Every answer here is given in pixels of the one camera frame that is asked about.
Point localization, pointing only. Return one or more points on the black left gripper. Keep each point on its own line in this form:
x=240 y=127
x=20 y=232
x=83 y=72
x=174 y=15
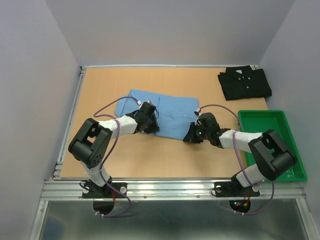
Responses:
x=154 y=128

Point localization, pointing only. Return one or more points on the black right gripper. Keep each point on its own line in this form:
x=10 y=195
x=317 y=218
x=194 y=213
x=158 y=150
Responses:
x=190 y=136

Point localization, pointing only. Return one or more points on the light blue long sleeve shirt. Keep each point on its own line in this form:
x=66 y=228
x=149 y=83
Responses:
x=174 y=114

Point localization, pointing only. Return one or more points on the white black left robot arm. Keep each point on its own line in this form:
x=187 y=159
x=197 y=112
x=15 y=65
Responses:
x=90 y=143

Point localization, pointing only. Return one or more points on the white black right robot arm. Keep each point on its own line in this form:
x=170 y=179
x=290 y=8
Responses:
x=237 y=140

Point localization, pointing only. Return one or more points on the green plastic tray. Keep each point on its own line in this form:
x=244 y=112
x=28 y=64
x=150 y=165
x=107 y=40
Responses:
x=273 y=153

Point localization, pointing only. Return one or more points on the folded black shirt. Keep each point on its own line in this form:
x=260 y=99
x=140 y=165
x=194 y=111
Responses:
x=242 y=82

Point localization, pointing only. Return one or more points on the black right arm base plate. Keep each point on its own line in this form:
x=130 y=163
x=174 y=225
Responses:
x=223 y=189

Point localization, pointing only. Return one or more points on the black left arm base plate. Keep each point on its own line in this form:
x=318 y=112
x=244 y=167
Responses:
x=117 y=190

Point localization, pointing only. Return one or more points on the aluminium table frame rail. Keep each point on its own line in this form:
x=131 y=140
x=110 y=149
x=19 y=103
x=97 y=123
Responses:
x=176 y=206

